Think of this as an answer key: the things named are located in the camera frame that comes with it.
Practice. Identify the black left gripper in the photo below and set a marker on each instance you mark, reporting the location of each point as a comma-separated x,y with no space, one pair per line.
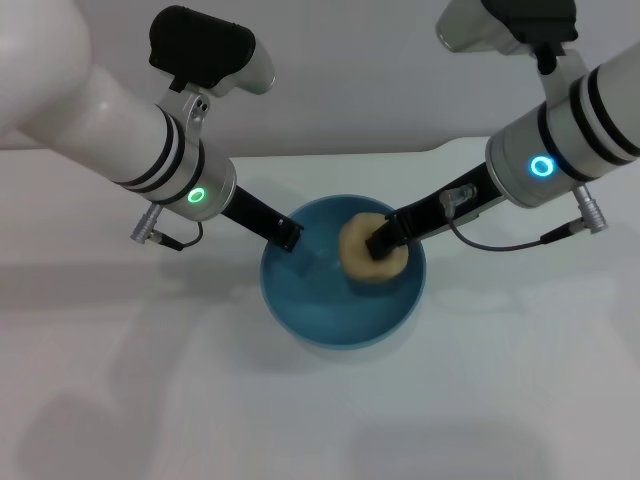
255,215

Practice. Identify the beige egg yolk pastry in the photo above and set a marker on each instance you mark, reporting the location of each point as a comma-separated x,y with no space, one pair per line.
357,260

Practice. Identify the blue ceramic bowl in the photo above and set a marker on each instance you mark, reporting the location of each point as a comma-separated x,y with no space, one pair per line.
320,310

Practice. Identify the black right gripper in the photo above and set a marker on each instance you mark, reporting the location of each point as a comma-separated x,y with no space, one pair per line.
450,205

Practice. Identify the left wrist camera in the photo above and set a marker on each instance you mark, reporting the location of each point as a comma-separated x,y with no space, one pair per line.
205,45

